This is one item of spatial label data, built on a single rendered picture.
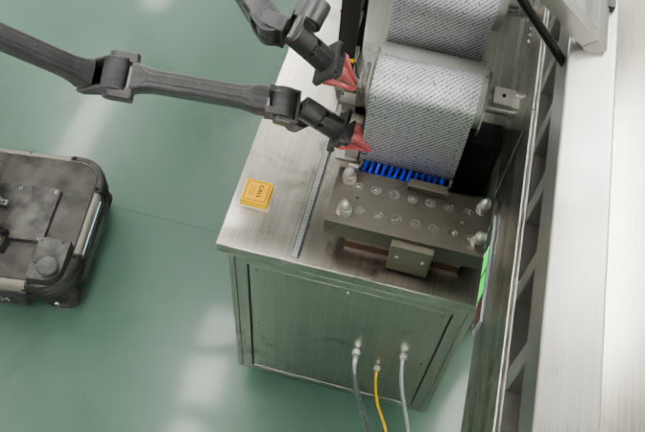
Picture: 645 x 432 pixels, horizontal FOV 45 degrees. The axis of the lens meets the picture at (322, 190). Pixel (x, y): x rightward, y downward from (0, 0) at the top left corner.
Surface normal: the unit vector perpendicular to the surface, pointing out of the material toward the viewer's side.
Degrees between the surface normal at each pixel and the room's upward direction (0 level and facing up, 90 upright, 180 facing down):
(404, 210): 0
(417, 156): 90
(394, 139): 90
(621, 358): 0
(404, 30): 92
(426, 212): 0
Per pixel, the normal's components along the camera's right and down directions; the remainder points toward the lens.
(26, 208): 0.05, -0.55
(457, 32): -0.24, 0.82
